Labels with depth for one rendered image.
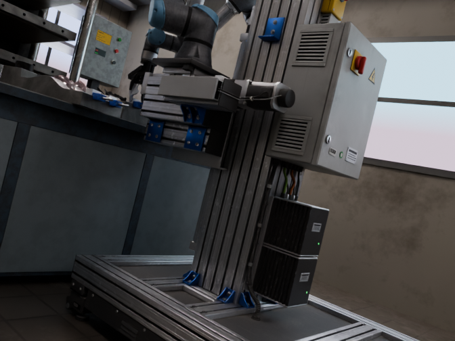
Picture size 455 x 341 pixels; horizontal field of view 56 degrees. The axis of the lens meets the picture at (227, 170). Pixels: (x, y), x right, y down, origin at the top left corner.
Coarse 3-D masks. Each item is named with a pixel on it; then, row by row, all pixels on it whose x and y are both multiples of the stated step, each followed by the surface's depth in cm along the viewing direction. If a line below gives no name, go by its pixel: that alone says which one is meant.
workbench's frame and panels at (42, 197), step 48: (0, 96) 159; (0, 144) 162; (48, 144) 176; (96, 144) 192; (144, 144) 211; (0, 192) 165; (48, 192) 180; (96, 192) 196; (144, 192) 216; (192, 192) 242; (0, 240) 168; (48, 240) 183; (96, 240) 201; (144, 240) 222; (192, 240) 248
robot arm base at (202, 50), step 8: (184, 40) 163; (192, 40) 160; (200, 40) 160; (184, 48) 161; (192, 48) 160; (200, 48) 160; (208, 48) 162; (176, 56) 162; (184, 56) 159; (192, 56) 160; (200, 56) 160; (208, 56) 162; (208, 64) 162
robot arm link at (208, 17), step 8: (192, 8) 161; (200, 8) 160; (208, 8) 161; (192, 16) 159; (200, 16) 160; (208, 16) 161; (216, 16) 163; (192, 24) 159; (200, 24) 160; (208, 24) 161; (216, 24) 164; (184, 32) 161; (192, 32) 161; (200, 32) 160; (208, 32) 161; (208, 40) 162
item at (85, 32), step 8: (88, 0) 260; (96, 0) 260; (48, 8) 306; (88, 8) 258; (96, 8) 261; (40, 16) 303; (88, 16) 258; (88, 24) 259; (80, 32) 260; (88, 32) 259; (80, 40) 258; (88, 40) 261; (32, 48) 303; (80, 48) 258; (32, 56) 304; (80, 56) 258; (72, 64) 259; (80, 64) 259; (72, 72) 258; (80, 72) 260; (72, 80) 258
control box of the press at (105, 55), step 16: (96, 16) 275; (96, 32) 277; (112, 32) 285; (128, 32) 294; (96, 48) 279; (112, 48) 287; (128, 48) 296; (96, 64) 281; (112, 64) 289; (96, 80) 284; (112, 80) 292
